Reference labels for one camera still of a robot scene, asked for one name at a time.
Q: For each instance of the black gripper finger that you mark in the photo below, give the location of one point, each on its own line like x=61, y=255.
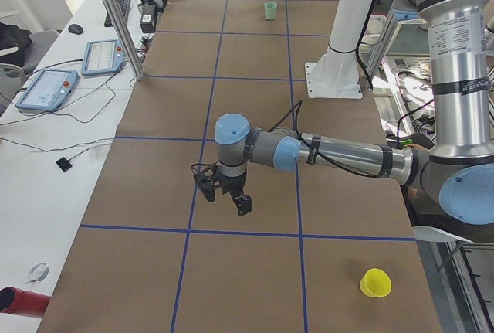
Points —
x=206, y=179
x=242, y=202

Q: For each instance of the black computer mouse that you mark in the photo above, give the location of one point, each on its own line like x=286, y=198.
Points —
x=75, y=29

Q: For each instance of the blue teach pendant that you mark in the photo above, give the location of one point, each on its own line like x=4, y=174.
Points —
x=103, y=57
x=48, y=90

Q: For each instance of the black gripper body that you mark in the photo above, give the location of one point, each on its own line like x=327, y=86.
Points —
x=232, y=182

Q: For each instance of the aluminium frame post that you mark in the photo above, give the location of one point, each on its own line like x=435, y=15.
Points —
x=124, y=36

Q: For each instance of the brown paper table mat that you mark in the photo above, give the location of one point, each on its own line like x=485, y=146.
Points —
x=152, y=255

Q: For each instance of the black power adapter box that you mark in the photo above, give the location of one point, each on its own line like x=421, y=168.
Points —
x=148, y=19

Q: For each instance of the far blue teach pendant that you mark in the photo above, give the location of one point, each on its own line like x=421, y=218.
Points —
x=103, y=57

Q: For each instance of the small black square sensor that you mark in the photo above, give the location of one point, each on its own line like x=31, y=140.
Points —
x=64, y=164

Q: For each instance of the red cylinder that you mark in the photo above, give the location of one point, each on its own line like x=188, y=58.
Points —
x=23, y=303

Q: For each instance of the clear tape roll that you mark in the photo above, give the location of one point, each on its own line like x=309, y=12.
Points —
x=37, y=273

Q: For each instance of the yellow plastic cup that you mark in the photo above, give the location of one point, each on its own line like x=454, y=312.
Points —
x=375, y=283

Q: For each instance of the near blue teach pendant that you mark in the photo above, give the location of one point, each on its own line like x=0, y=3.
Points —
x=48, y=90

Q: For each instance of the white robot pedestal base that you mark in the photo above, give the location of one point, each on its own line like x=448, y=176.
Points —
x=336, y=75

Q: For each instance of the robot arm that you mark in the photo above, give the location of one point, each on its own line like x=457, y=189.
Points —
x=456, y=173

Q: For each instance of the light green plastic cup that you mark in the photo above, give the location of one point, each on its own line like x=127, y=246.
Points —
x=270, y=10

